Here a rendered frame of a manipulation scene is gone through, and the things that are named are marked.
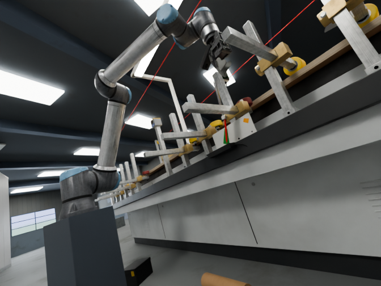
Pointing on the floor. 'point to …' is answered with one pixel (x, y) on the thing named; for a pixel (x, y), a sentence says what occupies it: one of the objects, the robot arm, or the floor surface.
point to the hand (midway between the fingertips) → (223, 75)
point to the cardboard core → (211, 279)
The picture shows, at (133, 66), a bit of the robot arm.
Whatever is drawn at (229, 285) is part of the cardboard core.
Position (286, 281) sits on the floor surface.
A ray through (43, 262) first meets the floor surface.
